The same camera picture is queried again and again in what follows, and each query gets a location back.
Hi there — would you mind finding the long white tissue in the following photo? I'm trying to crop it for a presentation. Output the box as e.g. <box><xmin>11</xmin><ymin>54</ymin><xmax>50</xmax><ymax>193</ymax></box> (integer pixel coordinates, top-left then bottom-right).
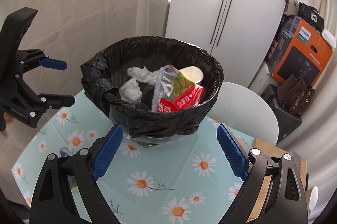
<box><xmin>127</xmin><ymin>67</ymin><xmax>160</xmax><ymax>86</ymax></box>

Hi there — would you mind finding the red snack packet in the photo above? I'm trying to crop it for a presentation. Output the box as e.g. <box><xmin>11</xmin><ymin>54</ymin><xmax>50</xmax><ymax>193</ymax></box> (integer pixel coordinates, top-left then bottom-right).
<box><xmin>155</xmin><ymin>84</ymin><xmax>205</xmax><ymax>113</ymax></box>

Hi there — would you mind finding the black bag on box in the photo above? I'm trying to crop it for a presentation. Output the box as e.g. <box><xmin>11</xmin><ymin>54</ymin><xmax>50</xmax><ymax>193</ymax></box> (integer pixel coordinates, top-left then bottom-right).
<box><xmin>298</xmin><ymin>2</ymin><xmax>324</xmax><ymax>33</ymax></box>

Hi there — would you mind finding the orange Philips box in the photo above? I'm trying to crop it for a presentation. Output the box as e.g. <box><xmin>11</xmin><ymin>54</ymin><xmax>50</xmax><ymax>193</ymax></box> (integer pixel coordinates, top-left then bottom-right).
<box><xmin>266</xmin><ymin>15</ymin><xmax>332</xmax><ymax>85</ymax></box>

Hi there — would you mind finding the white case on box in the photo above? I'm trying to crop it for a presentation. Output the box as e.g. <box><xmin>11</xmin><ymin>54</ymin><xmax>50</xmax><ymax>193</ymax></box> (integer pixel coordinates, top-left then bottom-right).
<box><xmin>322</xmin><ymin>29</ymin><xmax>336</xmax><ymax>49</ymax></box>

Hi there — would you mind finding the person left hand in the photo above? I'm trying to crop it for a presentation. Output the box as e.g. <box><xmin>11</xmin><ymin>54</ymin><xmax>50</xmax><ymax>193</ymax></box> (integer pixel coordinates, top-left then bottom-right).
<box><xmin>3</xmin><ymin>112</ymin><xmax>14</xmax><ymax>125</ymax></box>

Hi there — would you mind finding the brown leather bag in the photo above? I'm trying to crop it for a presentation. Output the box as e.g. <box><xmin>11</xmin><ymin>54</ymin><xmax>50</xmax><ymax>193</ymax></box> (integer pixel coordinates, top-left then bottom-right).
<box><xmin>277</xmin><ymin>75</ymin><xmax>316</xmax><ymax>116</ymax></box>

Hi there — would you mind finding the white paper cup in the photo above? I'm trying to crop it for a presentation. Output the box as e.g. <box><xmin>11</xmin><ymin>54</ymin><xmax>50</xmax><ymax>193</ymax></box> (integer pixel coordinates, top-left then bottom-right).
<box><xmin>179</xmin><ymin>66</ymin><xmax>203</xmax><ymax>84</ymax></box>

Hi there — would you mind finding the beige mug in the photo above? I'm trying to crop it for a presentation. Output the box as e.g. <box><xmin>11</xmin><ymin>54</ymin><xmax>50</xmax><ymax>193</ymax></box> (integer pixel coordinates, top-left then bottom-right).
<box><xmin>305</xmin><ymin>186</ymin><xmax>319</xmax><ymax>214</ymax></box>

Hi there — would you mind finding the white cabinet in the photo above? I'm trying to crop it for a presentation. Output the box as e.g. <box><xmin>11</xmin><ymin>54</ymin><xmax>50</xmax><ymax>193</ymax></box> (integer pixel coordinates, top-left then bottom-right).
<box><xmin>166</xmin><ymin>0</ymin><xmax>285</xmax><ymax>87</ymax></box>

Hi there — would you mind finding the black stool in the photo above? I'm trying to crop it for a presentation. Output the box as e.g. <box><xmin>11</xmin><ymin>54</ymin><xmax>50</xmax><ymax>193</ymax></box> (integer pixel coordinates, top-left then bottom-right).
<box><xmin>261</xmin><ymin>84</ymin><xmax>302</xmax><ymax>143</ymax></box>

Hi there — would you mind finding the daisy print tablecloth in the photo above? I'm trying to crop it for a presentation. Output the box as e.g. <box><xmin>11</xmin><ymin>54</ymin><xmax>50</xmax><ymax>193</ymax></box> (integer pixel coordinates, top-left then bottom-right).
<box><xmin>11</xmin><ymin>92</ymin><xmax>242</xmax><ymax>224</ymax></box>

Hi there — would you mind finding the white chair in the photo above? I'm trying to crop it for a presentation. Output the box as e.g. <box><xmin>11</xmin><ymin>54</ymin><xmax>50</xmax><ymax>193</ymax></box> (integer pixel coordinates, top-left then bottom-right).
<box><xmin>207</xmin><ymin>81</ymin><xmax>279</xmax><ymax>145</ymax></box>

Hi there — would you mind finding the beige curtain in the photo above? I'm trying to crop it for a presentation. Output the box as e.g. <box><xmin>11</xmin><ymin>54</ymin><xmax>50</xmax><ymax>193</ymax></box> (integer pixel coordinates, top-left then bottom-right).
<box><xmin>1</xmin><ymin>0</ymin><xmax>168</xmax><ymax>205</ymax></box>

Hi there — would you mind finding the bamboo cutting board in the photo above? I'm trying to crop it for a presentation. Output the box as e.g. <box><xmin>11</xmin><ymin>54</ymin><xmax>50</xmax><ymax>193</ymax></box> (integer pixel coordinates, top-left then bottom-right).
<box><xmin>246</xmin><ymin>139</ymin><xmax>308</xmax><ymax>223</ymax></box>

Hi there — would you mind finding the grey small bag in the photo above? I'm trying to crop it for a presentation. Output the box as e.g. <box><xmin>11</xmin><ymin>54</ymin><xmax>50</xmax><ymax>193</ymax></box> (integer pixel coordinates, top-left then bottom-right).
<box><xmin>283</xmin><ymin>0</ymin><xmax>299</xmax><ymax>16</ymax></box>

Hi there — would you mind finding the clear plastic wrapper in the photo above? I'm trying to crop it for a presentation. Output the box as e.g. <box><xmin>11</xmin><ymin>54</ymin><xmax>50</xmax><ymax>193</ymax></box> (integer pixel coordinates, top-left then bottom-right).
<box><xmin>151</xmin><ymin>65</ymin><xmax>195</xmax><ymax>112</ymax></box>

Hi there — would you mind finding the small white tissue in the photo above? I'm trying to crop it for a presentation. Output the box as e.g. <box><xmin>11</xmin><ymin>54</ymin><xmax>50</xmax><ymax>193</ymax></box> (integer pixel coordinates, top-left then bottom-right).
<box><xmin>119</xmin><ymin>78</ymin><xmax>142</xmax><ymax>104</ymax></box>

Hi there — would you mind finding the black trash bag bin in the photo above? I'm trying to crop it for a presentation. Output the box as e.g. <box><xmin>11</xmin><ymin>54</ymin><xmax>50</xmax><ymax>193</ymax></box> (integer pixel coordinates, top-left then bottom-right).
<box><xmin>80</xmin><ymin>36</ymin><xmax>225</xmax><ymax>139</ymax></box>

